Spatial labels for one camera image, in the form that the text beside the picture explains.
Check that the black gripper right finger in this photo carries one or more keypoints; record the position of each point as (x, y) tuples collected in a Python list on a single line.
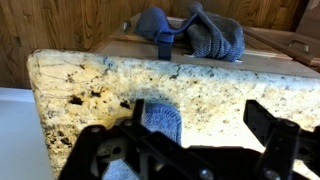
[(276, 140)]

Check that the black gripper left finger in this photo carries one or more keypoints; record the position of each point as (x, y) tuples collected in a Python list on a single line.
[(133, 146)]

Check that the blue towel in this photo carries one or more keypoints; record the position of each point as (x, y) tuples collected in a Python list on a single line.
[(163, 121)]

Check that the black over-drawer hanger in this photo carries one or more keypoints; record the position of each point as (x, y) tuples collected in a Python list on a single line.
[(165, 46)]

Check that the wide wooden drawer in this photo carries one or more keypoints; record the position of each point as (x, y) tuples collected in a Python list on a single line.
[(206, 61)]

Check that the gray knit towel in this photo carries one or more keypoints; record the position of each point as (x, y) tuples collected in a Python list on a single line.
[(216, 36)]

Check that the wooden base cabinet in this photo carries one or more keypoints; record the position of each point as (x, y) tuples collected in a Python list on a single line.
[(266, 63)]

